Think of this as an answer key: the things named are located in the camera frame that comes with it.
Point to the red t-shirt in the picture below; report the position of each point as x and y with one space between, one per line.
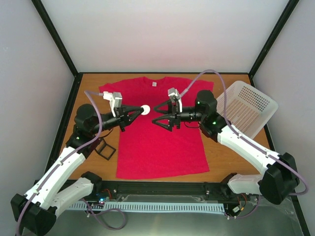
147 151

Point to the black aluminium frame rail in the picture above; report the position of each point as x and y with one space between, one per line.
162 189

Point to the white perforated plastic basket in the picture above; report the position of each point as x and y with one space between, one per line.
246 107

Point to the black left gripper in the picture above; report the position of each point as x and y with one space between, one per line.
123 117

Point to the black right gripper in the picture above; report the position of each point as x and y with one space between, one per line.
174 117

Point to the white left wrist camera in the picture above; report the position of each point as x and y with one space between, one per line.
115 100

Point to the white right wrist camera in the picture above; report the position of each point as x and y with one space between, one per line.
175 98

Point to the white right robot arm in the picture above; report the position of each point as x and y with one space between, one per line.
277 177

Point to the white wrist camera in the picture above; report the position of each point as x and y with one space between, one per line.
115 100
175 98

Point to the light blue cable duct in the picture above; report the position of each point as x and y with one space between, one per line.
145 207

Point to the round white brooch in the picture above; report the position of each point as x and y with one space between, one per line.
146 110

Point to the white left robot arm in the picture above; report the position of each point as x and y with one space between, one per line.
38 209

